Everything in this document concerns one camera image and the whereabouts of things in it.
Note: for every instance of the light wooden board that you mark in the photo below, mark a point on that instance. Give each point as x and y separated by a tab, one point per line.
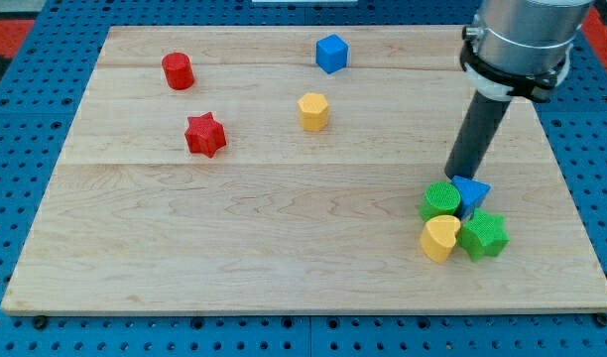
282	220

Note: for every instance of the red star block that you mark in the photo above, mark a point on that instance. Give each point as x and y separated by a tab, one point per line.
204	135

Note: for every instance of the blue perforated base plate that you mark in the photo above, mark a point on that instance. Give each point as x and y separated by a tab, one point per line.
39	93

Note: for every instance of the yellow heart block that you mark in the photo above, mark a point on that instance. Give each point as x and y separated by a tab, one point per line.
438	237

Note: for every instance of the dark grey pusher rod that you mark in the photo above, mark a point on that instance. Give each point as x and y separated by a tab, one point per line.
480	124

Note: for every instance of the blue triangle block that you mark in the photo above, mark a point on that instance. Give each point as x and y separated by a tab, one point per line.
472	194

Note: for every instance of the yellow hexagon block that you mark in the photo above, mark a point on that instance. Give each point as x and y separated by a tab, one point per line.
313	109

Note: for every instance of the blue cube block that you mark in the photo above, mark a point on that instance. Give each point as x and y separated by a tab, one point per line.
331	53

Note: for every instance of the green star block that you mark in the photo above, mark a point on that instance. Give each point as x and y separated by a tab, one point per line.
483	235

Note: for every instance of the red cylinder block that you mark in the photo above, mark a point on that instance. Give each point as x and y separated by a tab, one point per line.
178	71

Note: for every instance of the green cylinder block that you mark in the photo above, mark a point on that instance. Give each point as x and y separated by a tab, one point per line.
440	198

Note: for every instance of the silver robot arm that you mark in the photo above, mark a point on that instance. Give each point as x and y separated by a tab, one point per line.
521	48

